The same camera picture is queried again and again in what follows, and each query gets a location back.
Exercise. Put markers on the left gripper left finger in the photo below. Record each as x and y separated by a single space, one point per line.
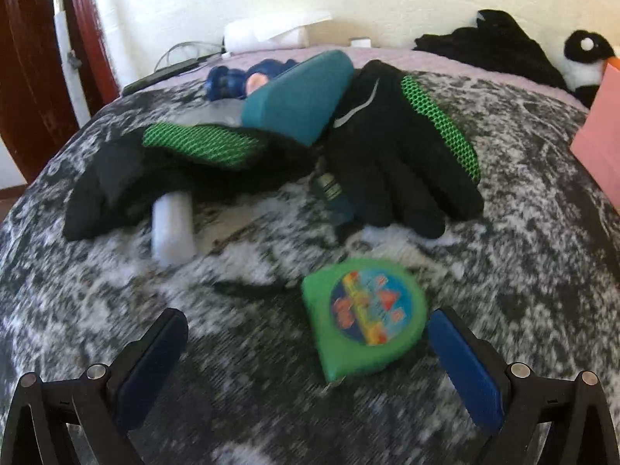
106 401

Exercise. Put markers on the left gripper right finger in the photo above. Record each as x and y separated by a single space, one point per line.
508 401

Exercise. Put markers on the green tape measure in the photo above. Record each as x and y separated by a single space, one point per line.
365 313

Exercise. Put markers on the black green glove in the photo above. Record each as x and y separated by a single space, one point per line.
394 157
214 163

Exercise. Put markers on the black white speckled blanket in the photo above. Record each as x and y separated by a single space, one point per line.
537 276

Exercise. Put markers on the pink storage box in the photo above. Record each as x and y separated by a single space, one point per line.
596 144

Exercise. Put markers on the dark red wooden door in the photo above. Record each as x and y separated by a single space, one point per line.
55 74

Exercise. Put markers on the blue toy figure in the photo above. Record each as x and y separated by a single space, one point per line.
233 83

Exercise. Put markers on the black power strip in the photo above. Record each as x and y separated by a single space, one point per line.
160 75

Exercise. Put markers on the teal glasses case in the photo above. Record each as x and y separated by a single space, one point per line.
300 102

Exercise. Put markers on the black garment on bed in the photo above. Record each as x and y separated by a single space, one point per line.
495 43

